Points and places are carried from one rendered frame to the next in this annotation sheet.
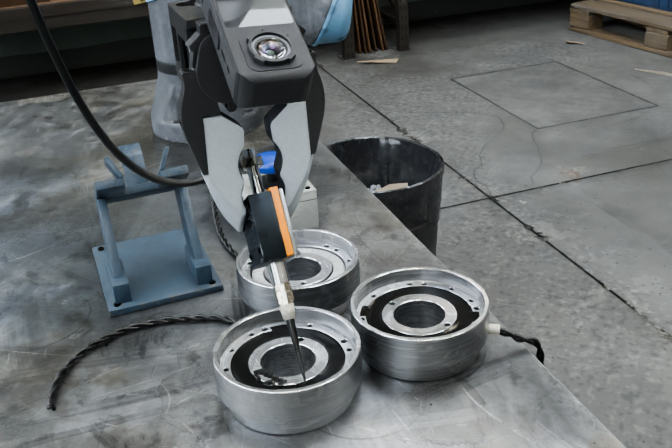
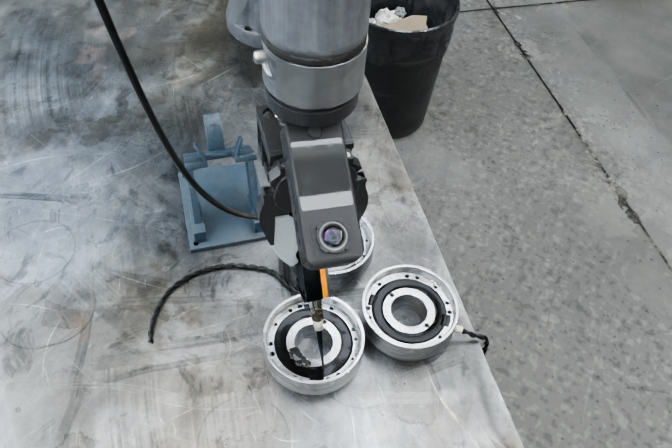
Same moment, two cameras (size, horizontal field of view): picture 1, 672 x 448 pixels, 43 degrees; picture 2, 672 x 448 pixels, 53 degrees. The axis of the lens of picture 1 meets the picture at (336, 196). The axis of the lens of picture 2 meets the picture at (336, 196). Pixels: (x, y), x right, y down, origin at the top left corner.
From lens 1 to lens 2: 0.31 m
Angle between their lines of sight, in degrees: 24
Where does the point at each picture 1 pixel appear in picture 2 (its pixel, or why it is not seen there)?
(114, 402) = (193, 342)
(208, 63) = (284, 192)
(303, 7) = not seen: outside the picture
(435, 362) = (413, 357)
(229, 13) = (305, 194)
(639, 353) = (573, 176)
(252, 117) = not seen: hidden behind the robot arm
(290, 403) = (311, 387)
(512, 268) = (495, 82)
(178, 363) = (237, 310)
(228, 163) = (289, 239)
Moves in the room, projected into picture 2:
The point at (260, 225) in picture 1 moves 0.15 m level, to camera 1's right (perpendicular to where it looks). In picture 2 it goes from (307, 277) to (467, 293)
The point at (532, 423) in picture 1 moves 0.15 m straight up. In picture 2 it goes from (467, 413) to (504, 341)
